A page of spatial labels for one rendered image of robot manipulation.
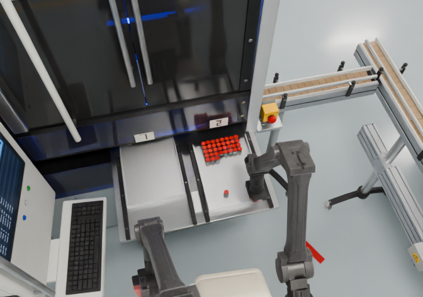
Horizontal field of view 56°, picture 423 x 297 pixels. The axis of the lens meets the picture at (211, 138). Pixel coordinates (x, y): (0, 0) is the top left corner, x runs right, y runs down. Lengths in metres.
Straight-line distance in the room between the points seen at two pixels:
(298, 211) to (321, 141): 1.92
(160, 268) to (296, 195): 0.43
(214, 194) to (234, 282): 0.67
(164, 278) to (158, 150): 1.02
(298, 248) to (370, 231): 1.62
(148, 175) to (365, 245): 1.55
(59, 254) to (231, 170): 0.83
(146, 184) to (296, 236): 0.83
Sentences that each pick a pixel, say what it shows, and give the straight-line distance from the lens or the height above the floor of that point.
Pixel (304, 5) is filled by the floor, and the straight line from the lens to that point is 4.08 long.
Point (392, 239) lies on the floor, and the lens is 2.91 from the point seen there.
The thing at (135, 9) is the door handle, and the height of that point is 1.76.
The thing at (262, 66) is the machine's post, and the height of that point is 1.35.
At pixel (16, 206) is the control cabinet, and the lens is 1.60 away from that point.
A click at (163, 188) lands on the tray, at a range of 1.83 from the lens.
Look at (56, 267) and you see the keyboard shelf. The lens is 1.90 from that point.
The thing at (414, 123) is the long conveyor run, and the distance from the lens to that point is 2.14.
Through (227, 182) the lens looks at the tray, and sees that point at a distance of 1.83.
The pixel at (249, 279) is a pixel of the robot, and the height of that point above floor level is 1.34.
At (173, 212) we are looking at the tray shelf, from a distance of 1.78.
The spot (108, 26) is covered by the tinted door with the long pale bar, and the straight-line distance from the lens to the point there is 1.34.
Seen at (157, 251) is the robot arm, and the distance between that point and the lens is 1.10.
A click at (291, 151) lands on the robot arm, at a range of 1.16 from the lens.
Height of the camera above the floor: 2.53
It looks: 58 degrees down
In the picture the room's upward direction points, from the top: straight up
